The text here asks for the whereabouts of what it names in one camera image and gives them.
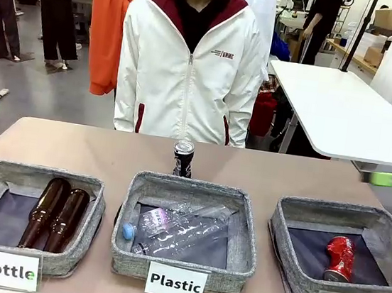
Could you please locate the crushed red can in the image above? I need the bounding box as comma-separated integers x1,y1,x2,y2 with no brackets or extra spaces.
321,234,360,285

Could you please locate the brown glass bottle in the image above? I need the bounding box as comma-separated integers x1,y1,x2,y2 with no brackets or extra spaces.
41,185,92,257
17,173,74,255

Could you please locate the clear plastic bottle blue cap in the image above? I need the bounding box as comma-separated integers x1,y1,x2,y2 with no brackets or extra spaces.
120,194,227,254

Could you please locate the clear plastic bottle without cap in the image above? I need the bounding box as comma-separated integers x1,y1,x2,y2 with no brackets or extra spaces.
131,203,236,266

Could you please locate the person's right forearm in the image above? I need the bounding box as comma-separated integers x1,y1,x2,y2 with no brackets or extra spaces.
110,68,146,133

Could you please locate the person's left forearm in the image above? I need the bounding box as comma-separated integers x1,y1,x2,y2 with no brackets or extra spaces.
223,82,263,150

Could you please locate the grey fabric basket can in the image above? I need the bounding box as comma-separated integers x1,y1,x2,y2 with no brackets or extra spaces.
259,193,392,293

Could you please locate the grey fabric basket plastic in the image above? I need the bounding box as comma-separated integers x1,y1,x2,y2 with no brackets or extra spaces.
106,167,268,293

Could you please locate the black drink can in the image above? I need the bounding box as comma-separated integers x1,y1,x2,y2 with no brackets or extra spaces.
170,139,197,179

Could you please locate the white side table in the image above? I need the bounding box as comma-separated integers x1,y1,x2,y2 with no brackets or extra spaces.
258,58,392,167

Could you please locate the bystander in black trousers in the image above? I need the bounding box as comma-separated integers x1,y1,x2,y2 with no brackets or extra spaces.
14,0,87,72

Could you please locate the small cardboard box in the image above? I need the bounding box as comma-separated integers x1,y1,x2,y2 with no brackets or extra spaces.
362,45,386,69

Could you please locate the wooden workbench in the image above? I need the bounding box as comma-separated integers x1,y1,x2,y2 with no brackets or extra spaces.
322,37,382,76

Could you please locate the white sign reading Bottle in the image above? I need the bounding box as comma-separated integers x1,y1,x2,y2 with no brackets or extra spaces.
0,249,44,292

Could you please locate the red object under table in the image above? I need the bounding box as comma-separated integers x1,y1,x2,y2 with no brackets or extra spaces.
248,90,279,136

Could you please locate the orange jacket person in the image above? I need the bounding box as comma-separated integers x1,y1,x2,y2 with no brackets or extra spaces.
80,0,155,101

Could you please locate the black stand pole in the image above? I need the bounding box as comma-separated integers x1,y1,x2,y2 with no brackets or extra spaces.
338,0,376,75

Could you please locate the large cardboard box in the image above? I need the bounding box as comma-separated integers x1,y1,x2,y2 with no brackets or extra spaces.
372,6,392,31

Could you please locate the blue chair back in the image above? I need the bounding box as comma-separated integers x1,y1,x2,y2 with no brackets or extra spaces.
270,31,294,63

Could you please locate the bystander in black clothes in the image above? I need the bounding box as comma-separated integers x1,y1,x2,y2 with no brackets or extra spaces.
298,0,336,67

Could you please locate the person in white jacket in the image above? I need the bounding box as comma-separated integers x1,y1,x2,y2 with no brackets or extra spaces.
110,0,274,151

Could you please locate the white sign reading Plastic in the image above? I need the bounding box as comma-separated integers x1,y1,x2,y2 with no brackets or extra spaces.
143,260,211,293

